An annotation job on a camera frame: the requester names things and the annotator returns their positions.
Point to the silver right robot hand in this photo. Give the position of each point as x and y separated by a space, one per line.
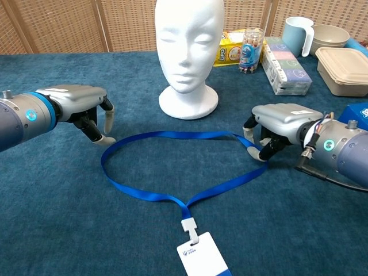
284 118

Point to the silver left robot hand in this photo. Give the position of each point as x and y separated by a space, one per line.
77 97

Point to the pastel tissue pack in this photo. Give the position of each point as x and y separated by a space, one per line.
287 69

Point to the blue pink cookie box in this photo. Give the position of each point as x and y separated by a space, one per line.
358 113

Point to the clear candy jar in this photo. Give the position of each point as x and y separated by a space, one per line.
250 51

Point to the woven wooden folding screen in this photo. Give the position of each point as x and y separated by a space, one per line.
57 26

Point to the beige lidded lunch box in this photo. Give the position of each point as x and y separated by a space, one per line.
345 69

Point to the light blue mug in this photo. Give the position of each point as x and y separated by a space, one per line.
294 37

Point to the yellow biscuit package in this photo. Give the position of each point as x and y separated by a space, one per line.
227 53

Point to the beige bowl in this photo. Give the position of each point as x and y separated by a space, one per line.
330 36

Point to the blue cylinder tube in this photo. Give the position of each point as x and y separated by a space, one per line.
358 47

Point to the blue table carpet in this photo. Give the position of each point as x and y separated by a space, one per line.
57 201

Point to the white foam mannequin head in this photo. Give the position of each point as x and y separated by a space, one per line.
188 57

